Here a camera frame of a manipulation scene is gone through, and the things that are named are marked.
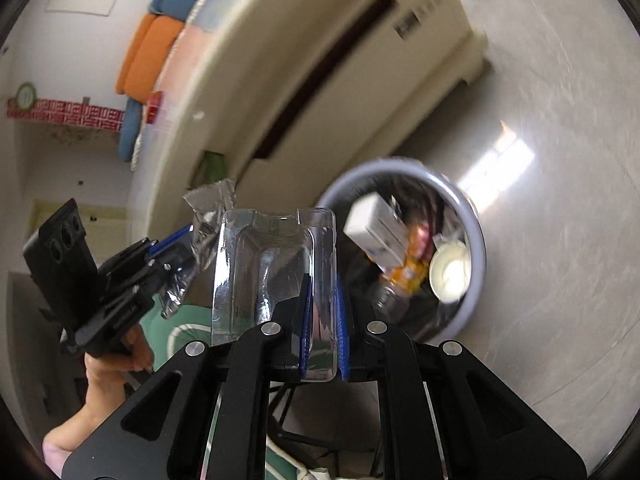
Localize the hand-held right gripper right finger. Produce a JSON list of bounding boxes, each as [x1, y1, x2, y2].
[[335, 276, 587, 480]]

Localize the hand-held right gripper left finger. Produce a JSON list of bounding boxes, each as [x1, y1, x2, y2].
[[61, 271, 316, 480]]

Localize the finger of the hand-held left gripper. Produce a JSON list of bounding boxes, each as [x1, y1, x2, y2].
[[100, 224, 195, 273], [134, 252, 195, 295]]

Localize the clear candy wrapper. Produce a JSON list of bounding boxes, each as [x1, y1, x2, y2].
[[160, 178, 237, 319]]

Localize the clear plastic packaging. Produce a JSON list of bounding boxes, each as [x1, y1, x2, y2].
[[209, 207, 339, 384]]

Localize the orange soda bottle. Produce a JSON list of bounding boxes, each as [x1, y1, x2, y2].
[[371, 222, 437, 322]]

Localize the small white box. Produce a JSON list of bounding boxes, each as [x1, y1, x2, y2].
[[343, 193, 411, 271]]

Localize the paper cup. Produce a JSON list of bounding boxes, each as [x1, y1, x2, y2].
[[428, 239, 474, 304]]

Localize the white trash bin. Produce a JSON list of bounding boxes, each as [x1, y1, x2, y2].
[[314, 157, 487, 342]]

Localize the person's left forearm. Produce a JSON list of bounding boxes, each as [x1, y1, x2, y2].
[[42, 399, 132, 480]]

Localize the person's left hand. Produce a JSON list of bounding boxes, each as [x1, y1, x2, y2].
[[82, 323, 156, 413]]

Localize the green slipper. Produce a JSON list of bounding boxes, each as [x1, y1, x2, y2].
[[264, 436, 332, 480], [137, 302, 214, 362]]

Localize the red packet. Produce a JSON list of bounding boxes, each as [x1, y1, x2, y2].
[[145, 90, 166, 125]]

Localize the orange sofa cushion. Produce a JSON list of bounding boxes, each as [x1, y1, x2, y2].
[[115, 13, 157, 97], [130, 14, 186, 104]]

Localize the white coffee table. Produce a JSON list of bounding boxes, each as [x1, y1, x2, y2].
[[127, 0, 494, 202]]

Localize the red patterned wall strip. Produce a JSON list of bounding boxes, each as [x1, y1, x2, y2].
[[5, 97, 126, 134]]

